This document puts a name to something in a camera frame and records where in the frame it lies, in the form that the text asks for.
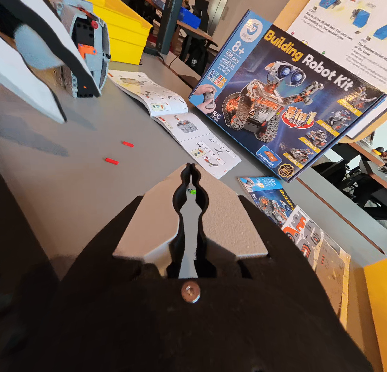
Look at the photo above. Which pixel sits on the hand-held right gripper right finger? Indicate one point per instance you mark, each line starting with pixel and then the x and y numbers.
pixel 232 227

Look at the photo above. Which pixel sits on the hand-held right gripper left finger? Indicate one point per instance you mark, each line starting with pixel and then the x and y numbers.
pixel 148 227

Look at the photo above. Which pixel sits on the red connector pin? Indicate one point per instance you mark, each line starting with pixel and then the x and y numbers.
pixel 128 144
pixel 112 161

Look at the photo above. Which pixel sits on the yellow plastic bin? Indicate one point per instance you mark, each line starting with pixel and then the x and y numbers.
pixel 378 317
pixel 127 36

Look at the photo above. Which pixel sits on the small blue booklet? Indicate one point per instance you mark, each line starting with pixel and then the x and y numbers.
pixel 269 196

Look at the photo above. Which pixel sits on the grey toy robot model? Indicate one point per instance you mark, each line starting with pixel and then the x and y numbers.
pixel 87 36

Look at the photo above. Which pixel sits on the sticker sheet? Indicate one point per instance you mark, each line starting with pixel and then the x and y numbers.
pixel 326 257

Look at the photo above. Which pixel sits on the open instruction booklet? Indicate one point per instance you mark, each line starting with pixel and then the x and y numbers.
pixel 181 127

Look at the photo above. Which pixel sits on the blue robot kit box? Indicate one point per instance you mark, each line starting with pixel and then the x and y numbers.
pixel 272 106

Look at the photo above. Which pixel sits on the dark teal computer tower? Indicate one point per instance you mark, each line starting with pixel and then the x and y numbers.
pixel 169 21

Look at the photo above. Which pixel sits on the blue storage bin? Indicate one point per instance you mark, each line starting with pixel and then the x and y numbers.
pixel 190 18

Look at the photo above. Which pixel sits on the black backpack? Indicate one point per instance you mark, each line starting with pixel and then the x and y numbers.
pixel 196 59

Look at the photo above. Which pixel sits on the white instruction sheet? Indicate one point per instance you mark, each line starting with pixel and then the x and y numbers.
pixel 341 24

